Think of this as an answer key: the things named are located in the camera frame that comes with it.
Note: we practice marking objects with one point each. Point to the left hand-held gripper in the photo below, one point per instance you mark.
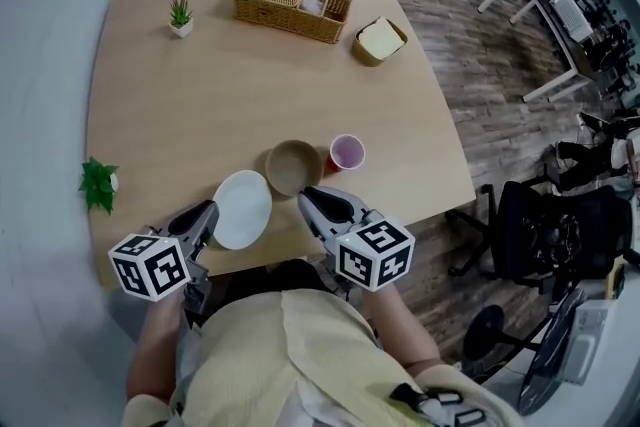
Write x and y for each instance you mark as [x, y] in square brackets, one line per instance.
[150, 267]

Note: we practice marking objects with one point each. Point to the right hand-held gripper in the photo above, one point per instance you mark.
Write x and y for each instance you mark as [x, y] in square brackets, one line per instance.
[375, 252]

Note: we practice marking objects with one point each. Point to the white plate dish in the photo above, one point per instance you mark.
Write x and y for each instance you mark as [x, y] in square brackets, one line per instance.
[242, 210]

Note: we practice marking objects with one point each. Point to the brown bowl dish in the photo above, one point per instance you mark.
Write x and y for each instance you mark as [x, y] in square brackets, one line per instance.
[292, 167]

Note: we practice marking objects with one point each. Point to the red cup dish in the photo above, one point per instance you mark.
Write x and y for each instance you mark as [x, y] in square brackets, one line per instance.
[346, 152]

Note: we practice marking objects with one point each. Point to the person's left forearm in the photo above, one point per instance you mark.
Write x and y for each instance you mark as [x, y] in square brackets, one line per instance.
[155, 345]

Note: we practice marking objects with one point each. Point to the person's right forearm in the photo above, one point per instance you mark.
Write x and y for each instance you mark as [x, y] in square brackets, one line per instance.
[405, 325]

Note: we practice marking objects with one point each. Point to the person's black trousers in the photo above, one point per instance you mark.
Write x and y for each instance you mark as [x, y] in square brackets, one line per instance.
[275, 277]

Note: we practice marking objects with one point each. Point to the leafy green plant white pot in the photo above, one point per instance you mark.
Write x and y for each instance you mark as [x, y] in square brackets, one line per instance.
[97, 182]

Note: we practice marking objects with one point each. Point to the person's pale yellow shirt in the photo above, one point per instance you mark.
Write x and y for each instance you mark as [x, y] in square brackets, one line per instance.
[280, 360]

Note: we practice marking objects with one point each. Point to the brown square napkin box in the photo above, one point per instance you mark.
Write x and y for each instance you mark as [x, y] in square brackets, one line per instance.
[379, 40]

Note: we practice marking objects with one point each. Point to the black round stool base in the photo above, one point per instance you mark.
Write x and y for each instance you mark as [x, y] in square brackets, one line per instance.
[483, 332]

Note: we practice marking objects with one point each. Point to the woven wicker tissue basket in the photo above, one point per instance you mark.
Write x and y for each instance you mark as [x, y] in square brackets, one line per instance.
[285, 5]

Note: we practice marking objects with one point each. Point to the small spiky plant white pot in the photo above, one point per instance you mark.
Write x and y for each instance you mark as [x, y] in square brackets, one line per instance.
[180, 17]

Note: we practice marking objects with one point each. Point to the black mesh office chair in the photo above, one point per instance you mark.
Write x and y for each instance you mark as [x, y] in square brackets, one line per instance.
[550, 235]

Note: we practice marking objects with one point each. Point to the black round panel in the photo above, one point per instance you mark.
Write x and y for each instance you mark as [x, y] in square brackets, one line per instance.
[550, 355]

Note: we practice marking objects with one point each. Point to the white box device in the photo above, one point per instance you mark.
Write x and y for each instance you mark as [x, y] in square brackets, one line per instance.
[582, 340]

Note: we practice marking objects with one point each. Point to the white frame office desk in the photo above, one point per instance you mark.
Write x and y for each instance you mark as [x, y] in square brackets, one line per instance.
[537, 15]

